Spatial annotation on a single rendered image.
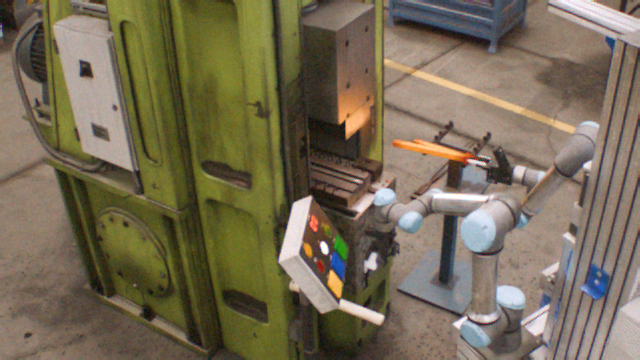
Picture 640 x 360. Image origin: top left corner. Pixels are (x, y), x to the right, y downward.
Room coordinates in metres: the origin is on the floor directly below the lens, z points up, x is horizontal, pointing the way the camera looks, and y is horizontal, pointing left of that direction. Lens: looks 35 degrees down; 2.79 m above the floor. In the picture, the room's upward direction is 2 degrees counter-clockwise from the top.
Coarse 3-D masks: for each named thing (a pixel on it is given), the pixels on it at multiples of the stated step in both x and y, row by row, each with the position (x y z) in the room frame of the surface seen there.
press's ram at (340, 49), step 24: (336, 0) 2.71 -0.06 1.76; (312, 24) 2.47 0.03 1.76; (336, 24) 2.46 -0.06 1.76; (360, 24) 2.55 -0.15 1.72; (312, 48) 2.46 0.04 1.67; (336, 48) 2.40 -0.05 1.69; (360, 48) 2.55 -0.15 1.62; (312, 72) 2.46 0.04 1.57; (336, 72) 2.40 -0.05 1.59; (360, 72) 2.54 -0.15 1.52; (312, 96) 2.46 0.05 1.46; (336, 96) 2.40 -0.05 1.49; (360, 96) 2.54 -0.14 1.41; (336, 120) 2.41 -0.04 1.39
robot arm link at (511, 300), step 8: (504, 288) 1.79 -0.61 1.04; (512, 288) 1.79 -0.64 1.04; (504, 296) 1.74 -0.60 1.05; (512, 296) 1.74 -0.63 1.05; (520, 296) 1.74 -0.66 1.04; (504, 304) 1.71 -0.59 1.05; (512, 304) 1.70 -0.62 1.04; (520, 304) 1.71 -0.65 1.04; (504, 312) 1.68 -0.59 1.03; (512, 312) 1.69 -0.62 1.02; (520, 312) 1.71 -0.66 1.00; (512, 320) 1.68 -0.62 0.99; (520, 320) 1.72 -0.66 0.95; (512, 328) 1.70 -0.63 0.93
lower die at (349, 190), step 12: (312, 156) 2.76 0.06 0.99; (312, 168) 2.65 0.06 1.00; (336, 168) 2.65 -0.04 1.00; (348, 168) 2.65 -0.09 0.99; (312, 180) 2.59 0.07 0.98; (324, 180) 2.57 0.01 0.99; (336, 180) 2.57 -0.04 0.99; (348, 180) 2.55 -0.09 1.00; (312, 192) 2.54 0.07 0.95; (336, 192) 2.49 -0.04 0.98; (348, 192) 2.49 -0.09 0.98; (360, 192) 2.54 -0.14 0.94; (348, 204) 2.45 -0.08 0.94
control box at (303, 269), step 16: (304, 208) 2.11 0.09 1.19; (288, 224) 2.05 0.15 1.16; (304, 224) 2.01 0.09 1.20; (320, 224) 2.09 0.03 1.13; (288, 240) 1.95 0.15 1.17; (304, 240) 1.93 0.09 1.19; (320, 240) 2.02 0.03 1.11; (288, 256) 1.85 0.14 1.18; (304, 256) 1.87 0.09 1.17; (320, 256) 1.94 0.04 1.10; (288, 272) 1.85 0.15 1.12; (304, 272) 1.84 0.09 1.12; (320, 272) 1.87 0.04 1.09; (304, 288) 1.84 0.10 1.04; (320, 288) 1.83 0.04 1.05; (320, 304) 1.83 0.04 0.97; (336, 304) 1.82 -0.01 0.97
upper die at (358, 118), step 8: (368, 104) 2.60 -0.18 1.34; (360, 112) 2.54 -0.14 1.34; (368, 112) 2.60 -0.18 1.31; (312, 120) 2.53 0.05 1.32; (352, 120) 2.49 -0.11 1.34; (360, 120) 2.54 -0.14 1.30; (312, 128) 2.53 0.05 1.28; (320, 128) 2.51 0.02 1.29; (328, 128) 2.49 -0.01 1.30; (336, 128) 2.47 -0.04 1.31; (344, 128) 2.45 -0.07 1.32; (352, 128) 2.49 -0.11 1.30; (336, 136) 2.47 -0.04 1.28; (344, 136) 2.45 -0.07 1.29
